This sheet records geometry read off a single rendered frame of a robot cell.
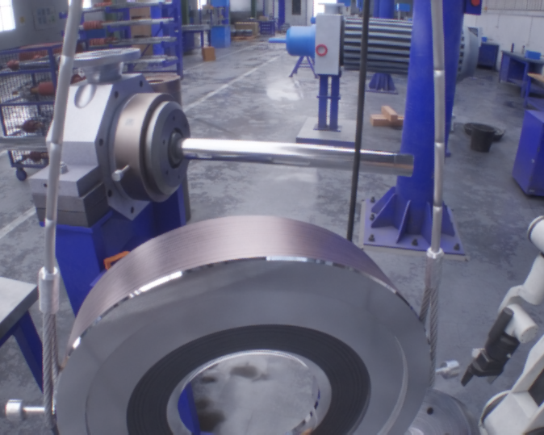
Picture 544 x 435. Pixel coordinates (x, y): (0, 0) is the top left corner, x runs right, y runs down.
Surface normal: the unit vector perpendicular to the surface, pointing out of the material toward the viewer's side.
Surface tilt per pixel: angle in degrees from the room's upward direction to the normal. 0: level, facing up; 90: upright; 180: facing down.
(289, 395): 0
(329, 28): 90
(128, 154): 78
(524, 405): 10
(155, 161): 88
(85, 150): 90
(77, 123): 45
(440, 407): 49
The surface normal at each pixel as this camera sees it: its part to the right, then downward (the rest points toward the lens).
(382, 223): 0.17, 0.47
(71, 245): -0.19, 0.47
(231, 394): 0.00, -0.88
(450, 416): -0.75, -0.53
